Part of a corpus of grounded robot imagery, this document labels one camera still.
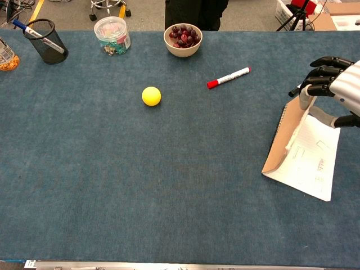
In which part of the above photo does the black mesh pen holder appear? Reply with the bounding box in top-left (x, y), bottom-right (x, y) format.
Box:
top-left (22, 18), bottom-right (69, 65)

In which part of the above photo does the red cap whiteboard marker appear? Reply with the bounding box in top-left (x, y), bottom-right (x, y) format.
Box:
top-left (206, 66), bottom-right (252, 90)

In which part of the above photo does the chrome stool base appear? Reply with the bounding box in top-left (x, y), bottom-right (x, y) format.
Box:
top-left (89, 0), bottom-right (133, 21)

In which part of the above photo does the jar of orange snacks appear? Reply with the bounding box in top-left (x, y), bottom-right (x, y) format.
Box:
top-left (0, 36), bottom-right (21, 72)

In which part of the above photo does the blue felt table cloth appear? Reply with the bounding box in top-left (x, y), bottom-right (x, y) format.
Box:
top-left (0, 27), bottom-right (360, 266)

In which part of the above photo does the black tripod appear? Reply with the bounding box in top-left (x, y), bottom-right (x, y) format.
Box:
top-left (276, 0), bottom-right (316, 32)

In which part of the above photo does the aluminium table edge rail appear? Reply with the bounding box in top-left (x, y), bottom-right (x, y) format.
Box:
top-left (24, 259), bottom-right (360, 270)

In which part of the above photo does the cardboard box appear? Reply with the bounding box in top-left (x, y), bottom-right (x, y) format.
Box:
top-left (308, 2), bottom-right (360, 32)

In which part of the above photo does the bundle of cables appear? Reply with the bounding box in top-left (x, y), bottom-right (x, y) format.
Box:
top-left (0, 0), bottom-right (38, 29)

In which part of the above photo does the clear plastic jar of clips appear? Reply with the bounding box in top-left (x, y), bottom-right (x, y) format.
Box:
top-left (93, 16), bottom-right (132, 57)

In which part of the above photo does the white plastic basket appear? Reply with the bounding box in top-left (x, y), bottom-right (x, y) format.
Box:
top-left (274, 0), bottom-right (310, 32)

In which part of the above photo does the yellow ball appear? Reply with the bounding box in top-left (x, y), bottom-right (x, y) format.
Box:
top-left (141, 86), bottom-right (163, 107)

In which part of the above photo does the blue cap whiteboard marker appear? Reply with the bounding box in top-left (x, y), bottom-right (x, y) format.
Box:
top-left (12, 19), bottom-right (66, 54)

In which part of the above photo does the person in black trousers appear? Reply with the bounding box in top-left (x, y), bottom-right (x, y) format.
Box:
top-left (164, 0), bottom-right (230, 32)

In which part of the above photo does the tan spiral notebook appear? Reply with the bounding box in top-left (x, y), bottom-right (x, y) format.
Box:
top-left (261, 94), bottom-right (341, 203)

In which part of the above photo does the beige bowl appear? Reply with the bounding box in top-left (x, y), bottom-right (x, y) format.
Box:
top-left (163, 22), bottom-right (203, 59)

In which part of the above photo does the black cap whiteboard marker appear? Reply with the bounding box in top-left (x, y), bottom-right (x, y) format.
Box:
top-left (288, 84), bottom-right (303, 98)

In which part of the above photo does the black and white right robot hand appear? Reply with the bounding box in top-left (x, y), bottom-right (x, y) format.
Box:
top-left (298, 56), bottom-right (360, 129)

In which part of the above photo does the dark red cherries pile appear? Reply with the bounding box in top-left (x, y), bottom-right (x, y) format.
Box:
top-left (169, 25), bottom-right (201, 48)

